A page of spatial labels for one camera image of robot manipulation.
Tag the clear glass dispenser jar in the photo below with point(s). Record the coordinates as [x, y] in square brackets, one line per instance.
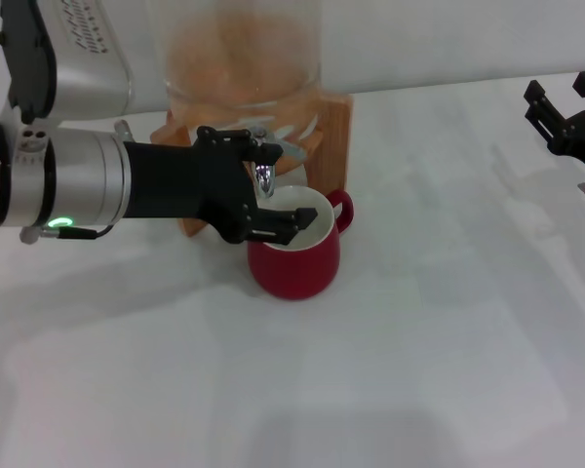
[244, 49]

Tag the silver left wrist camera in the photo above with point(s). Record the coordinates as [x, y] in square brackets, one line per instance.
[78, 73]

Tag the red cup with white inside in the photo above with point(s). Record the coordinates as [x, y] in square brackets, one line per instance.
[292, 273]

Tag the chrome faucet tap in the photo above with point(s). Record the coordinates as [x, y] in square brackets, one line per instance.
[265, 183]

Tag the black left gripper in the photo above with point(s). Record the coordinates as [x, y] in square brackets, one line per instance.
[190, 180]

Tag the wooden dispenser stand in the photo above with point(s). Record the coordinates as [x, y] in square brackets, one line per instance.
[334, 141]

